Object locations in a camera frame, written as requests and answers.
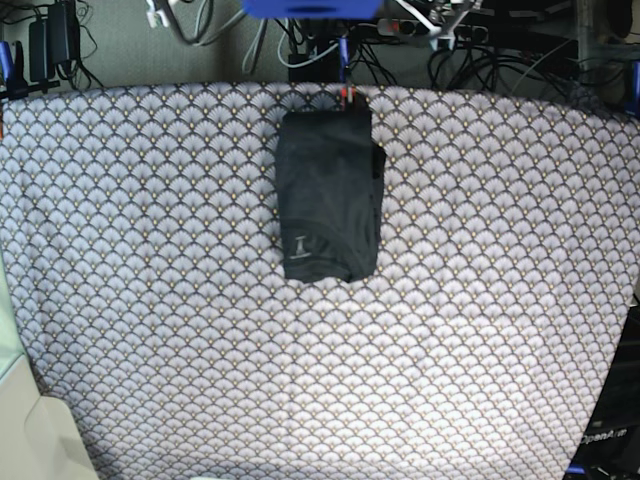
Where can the dark grey T-shirt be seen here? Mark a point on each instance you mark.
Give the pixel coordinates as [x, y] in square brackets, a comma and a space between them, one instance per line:
[329, 184]

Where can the black power strip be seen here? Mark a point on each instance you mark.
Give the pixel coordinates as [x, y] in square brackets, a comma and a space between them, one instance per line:
[413, 28]

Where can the black power adapter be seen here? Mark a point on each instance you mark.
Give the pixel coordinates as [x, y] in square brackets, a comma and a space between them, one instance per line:
[54, 44]

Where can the red clamp on table edge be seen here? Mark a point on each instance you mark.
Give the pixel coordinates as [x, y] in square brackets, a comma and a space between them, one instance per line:
[348, 96]

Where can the blue box at top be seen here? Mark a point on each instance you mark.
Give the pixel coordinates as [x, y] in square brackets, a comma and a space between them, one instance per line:
[312, 9]

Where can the fan-patterned table cloth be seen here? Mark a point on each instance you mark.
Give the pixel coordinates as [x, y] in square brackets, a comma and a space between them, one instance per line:
[139, 235]

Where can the beige plastic bin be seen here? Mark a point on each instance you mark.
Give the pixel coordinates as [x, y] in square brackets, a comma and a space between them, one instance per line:
[39, 437]

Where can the black OpenArm base box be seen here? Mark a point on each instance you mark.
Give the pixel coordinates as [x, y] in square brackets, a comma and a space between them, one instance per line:
[609, 448]

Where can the blue clamp handle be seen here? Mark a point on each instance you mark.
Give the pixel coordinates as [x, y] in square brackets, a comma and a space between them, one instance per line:
[344, 58]

